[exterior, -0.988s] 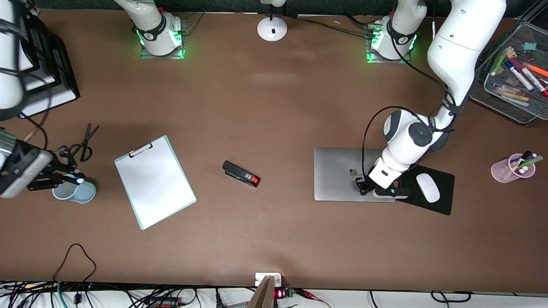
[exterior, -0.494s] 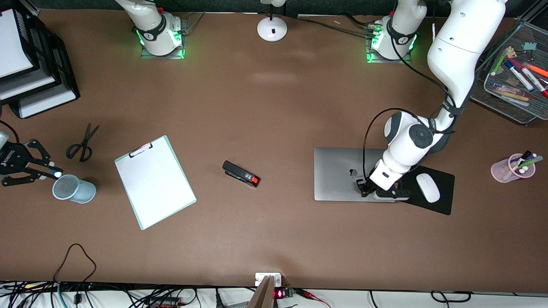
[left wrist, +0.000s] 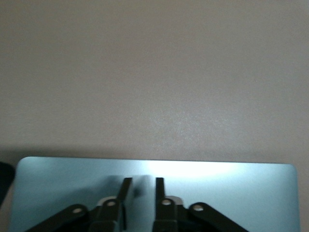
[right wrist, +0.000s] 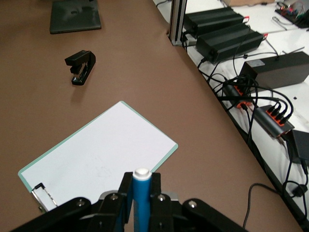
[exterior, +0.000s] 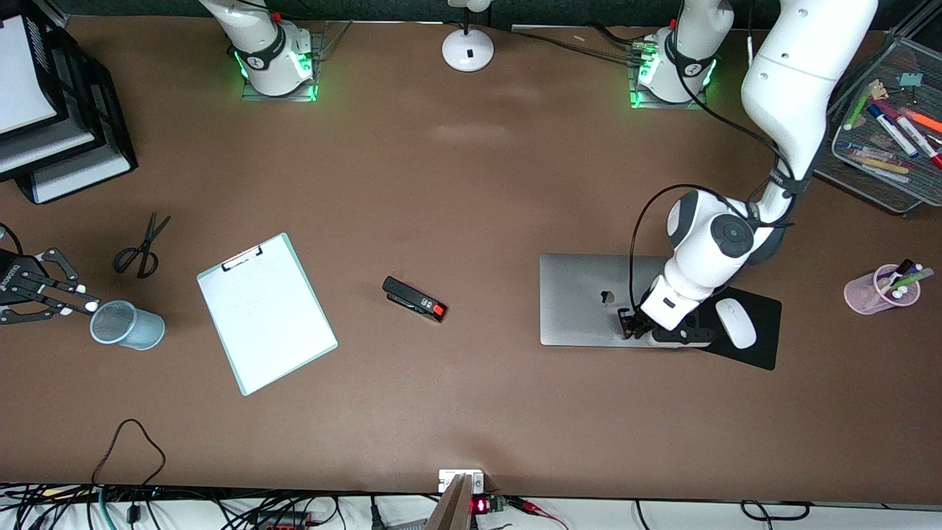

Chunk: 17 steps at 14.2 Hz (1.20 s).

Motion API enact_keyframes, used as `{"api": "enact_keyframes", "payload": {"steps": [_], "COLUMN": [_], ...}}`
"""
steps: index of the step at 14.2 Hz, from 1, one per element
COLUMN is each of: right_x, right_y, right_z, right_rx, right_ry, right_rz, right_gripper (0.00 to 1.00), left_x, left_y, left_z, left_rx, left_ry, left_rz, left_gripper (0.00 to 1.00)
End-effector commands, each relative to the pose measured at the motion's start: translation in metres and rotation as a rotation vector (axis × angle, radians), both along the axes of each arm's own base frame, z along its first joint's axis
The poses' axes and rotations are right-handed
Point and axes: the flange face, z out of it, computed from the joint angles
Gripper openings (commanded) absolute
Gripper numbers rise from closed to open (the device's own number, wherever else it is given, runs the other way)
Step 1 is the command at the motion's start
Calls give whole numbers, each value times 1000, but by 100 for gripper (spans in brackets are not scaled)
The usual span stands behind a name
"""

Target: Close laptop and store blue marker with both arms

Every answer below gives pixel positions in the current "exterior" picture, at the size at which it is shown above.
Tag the red and white marker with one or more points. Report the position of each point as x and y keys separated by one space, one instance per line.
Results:
x=916 y=140

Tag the purple and black marker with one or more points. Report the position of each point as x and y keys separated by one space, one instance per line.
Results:
x=901 y=269

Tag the black stacked paper tray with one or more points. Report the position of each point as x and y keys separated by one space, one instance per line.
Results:
x=110 y=110

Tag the white paper stack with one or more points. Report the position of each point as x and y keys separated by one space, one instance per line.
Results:
x=81 y=180
x=22 y=73

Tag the red LED display module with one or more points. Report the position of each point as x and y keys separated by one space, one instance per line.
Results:
x=480 y=506

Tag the light blue mesh cup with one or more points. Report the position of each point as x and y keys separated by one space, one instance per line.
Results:
x=136 y=327

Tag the light green marker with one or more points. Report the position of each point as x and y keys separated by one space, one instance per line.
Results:
x=916 y=278

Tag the black mouse pad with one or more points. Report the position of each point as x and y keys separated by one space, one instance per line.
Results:
x=765 y=331

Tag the white computer mouse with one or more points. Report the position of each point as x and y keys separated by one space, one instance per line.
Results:
x=736 y=324

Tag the black and blue scissors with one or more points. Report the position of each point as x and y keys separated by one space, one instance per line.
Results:
x=146 y=249

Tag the small tan wooden item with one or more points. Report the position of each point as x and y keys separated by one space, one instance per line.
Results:
x=878 y=90

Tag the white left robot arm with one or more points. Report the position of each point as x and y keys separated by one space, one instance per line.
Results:
x=795 y=73

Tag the black stapler with red end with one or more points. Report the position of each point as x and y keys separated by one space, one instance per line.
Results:
x=412 y=297

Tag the silver laptop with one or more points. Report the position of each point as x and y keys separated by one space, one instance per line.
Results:
x=574 y=316

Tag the black and orange power strip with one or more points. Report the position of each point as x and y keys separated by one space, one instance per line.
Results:
x=283 y=521

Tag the grey metal mesh tray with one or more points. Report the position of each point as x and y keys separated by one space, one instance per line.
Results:
x=894 y=188

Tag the teal binder clip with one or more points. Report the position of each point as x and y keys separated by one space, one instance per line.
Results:
x=911 y=79

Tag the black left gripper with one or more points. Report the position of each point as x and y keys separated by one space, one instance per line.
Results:
x=634 y=322

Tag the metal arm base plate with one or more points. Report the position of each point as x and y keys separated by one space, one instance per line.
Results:
x=695 y=104
x=294 y=94

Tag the blue and white marker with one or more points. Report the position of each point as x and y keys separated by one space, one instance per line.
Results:
x=890 y=129

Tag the white paper sheet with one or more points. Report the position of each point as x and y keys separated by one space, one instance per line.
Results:
x=272 y=324

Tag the orange highlighter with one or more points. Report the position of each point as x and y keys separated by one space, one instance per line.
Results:
x=923 y=119

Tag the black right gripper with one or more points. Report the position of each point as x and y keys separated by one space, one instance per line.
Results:
x=9 y=282

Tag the teal clipboard with metal clip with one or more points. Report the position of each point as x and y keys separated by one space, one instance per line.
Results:
x=311 y=295

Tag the wooden post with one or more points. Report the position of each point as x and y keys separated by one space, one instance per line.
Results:
x=450 y=511

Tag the pink translucent cup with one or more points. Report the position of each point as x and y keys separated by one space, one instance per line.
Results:
x=861 y=291

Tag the white socket box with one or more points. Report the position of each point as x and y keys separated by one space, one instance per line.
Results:
x=449 y=478

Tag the white lamp base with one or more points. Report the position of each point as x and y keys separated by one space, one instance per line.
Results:
x=468 y=50

